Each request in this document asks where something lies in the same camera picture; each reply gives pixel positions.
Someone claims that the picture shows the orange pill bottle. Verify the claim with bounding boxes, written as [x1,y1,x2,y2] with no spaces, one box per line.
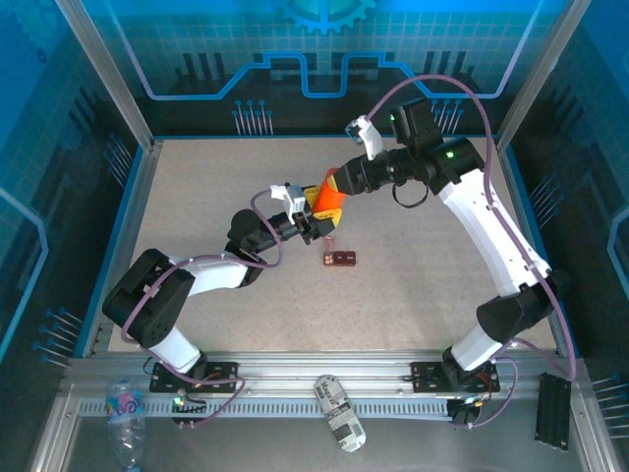
[313,166,348,213]

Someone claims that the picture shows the dark red pill organizer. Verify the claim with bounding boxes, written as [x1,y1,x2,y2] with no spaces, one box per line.
[321,235,358,269]

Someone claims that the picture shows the white oval printed tag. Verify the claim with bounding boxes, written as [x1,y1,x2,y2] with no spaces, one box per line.
[314,374,368,451]

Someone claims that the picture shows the black left connector box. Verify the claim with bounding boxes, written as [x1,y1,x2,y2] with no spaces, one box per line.
[170,396,207,428]

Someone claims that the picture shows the black connector box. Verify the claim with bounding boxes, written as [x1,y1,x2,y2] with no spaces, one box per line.
[170,396,207,428]
[447,397,482,428]

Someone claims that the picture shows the clear plastic water bottle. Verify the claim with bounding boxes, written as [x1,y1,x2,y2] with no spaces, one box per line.
[105,377,147,471]

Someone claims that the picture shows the black right connector box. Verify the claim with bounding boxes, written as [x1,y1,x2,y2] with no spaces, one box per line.
[447,397,482,428]

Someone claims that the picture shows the black ridged bar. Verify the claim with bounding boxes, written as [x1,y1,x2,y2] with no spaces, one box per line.
[534,372,572,451]

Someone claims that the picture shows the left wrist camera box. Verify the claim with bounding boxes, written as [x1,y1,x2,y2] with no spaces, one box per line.
[268,184,314,227]

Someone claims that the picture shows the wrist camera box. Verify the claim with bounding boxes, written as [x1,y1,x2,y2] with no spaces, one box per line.
[268,184,314,227]
[346,115,384,161]

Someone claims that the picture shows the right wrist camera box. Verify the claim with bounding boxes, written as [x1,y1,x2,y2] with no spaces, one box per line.
[346,115,384,161]

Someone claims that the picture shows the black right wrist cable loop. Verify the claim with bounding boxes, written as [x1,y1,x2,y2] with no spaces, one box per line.
[391,181,429,210]

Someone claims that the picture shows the aluminium side rail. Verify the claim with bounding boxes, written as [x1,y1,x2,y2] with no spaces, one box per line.
[81,140,164,358]

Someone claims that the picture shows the aluminium mounting rail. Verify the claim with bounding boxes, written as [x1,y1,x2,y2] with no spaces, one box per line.
[61,348,589,400]

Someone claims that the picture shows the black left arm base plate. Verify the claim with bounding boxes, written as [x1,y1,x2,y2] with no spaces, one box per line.
[148,361,241,394]

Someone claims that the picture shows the aluminium frame post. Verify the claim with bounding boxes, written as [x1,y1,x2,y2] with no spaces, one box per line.
[494,0,594,152]
[53,0,163,151]

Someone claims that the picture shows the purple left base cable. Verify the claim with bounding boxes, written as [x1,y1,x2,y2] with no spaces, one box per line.
[176,368,247,429]

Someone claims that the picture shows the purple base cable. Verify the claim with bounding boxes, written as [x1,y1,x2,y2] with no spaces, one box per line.
[466,356,520,430]
[176,368,247,429]

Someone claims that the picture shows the slotted grey cable duct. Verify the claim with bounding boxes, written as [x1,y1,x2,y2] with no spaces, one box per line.
[77,398,456,420]

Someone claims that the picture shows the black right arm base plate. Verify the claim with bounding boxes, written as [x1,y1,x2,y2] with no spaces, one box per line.
[410,360,501,394]

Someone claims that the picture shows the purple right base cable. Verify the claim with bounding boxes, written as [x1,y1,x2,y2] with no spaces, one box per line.
[466,356,520,430]

